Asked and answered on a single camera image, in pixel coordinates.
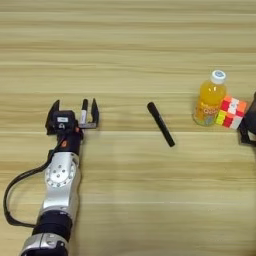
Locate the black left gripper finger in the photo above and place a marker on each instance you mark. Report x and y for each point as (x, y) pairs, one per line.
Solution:
(52, 111)
(95, 111)

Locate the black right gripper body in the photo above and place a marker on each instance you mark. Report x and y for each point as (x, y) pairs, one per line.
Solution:
(251, 143)

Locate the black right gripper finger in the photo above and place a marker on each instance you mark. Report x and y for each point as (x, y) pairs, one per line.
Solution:
(242, 133)

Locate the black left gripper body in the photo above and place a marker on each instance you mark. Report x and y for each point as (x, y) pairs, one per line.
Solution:
(70, 141)

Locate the multicoloured puzzle cube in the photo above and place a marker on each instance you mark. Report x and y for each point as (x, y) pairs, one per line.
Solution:
(231, 111)

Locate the orange juice bottle white cap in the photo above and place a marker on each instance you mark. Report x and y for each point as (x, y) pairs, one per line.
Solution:
(208, 100)

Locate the black marker pen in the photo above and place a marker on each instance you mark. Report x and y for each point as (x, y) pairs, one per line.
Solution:
(161, 125)

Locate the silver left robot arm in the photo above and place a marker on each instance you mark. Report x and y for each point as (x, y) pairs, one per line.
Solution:
(61, 181)

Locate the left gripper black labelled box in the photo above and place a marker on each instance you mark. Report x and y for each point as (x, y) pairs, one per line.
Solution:
(63, 119)

